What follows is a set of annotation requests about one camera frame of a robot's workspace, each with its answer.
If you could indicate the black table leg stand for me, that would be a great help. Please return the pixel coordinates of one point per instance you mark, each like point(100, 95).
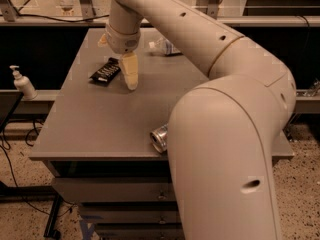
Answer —
point(32, 194)

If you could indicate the white pump dispenser bottle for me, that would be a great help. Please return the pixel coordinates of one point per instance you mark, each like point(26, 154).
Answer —
point(23, 83)

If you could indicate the black rxbar chocolate wrapper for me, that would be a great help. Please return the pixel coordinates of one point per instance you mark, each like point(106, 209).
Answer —
point(107, 72)

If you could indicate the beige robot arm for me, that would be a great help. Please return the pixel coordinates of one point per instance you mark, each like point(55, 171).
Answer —
point(221, 133)

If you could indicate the clear plastic water bottle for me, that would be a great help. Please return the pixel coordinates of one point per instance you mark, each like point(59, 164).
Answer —
point(164, 47)

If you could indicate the crushed silver drink can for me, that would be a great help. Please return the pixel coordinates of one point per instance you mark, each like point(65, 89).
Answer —
point(159, 138)

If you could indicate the grey drawer cabinet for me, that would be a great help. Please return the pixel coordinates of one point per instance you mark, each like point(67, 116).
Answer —
point(96, 142)

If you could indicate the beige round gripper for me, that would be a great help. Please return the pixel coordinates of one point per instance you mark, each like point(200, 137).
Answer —
point(122, 42)

